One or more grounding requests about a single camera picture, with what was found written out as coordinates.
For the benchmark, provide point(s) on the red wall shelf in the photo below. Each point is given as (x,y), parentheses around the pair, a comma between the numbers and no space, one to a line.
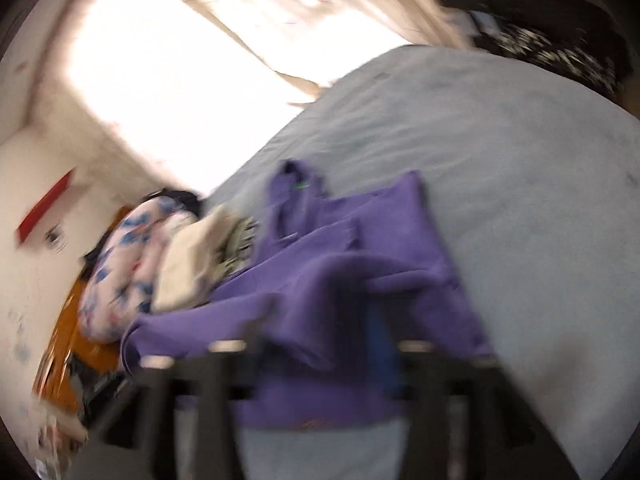
(45,207)

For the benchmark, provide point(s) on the cream folded garment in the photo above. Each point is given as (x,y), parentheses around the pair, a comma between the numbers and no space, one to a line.
(190,255)

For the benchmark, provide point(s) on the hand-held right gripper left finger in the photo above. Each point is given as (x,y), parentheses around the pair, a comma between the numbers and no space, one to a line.
(210,390)

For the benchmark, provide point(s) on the black and white striped clothing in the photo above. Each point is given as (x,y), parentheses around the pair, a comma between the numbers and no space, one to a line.
(240,245)

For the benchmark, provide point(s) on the floral beige curtain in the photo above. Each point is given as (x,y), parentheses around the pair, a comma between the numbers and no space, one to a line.
(320,10)

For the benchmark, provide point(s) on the black bag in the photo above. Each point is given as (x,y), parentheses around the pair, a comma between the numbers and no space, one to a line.
(525,15)

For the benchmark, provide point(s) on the grey-blue bed blanket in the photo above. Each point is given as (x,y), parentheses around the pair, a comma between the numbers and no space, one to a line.
(500,185)

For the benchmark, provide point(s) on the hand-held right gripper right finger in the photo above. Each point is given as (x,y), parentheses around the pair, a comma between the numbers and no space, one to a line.
(382,355)

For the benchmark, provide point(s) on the purple zip hoodie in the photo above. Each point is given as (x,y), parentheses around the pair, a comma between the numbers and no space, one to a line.
(325,270)

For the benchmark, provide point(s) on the floral pink quilt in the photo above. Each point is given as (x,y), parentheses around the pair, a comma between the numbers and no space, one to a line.
(120,280)

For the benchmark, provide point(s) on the black and white patterned cloth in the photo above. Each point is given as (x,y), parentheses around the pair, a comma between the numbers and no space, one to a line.
(555,55)

